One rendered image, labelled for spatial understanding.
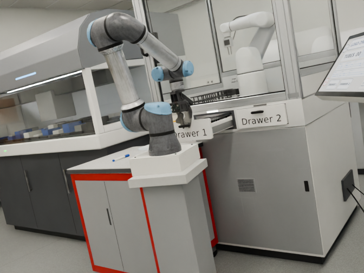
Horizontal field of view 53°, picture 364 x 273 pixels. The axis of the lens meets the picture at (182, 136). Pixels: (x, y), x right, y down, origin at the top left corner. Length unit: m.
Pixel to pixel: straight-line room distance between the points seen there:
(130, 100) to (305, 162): 0.98
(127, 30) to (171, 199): 0.74
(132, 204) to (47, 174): 1.48
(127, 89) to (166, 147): 0.32
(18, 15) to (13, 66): 3.23
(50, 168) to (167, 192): 1.83
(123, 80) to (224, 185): 1.01
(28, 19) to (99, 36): 4.95
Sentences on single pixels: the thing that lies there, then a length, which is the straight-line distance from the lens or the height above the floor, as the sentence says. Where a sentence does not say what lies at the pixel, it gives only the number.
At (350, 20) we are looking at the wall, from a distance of 5.24.
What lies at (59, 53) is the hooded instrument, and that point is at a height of 1.51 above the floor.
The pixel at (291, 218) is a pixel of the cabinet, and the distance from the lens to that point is 2.21.
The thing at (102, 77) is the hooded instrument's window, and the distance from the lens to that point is 2.73.
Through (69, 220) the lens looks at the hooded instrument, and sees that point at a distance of 3.31.
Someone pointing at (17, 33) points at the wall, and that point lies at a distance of 6.42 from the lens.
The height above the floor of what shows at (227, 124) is 0.86.
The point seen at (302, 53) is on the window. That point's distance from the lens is 2.15.
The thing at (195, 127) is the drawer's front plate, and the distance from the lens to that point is 2.00.
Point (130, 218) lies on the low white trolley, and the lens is 2.06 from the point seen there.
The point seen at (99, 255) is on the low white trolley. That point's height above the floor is 0.21.
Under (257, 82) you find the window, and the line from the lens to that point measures 2.10.
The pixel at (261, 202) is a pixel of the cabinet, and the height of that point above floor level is 0.37.
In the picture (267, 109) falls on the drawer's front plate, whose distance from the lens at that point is 2.06.
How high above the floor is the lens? 1.11
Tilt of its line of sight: 7 degrees down
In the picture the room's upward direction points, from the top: 11 degrees counter-clockwise
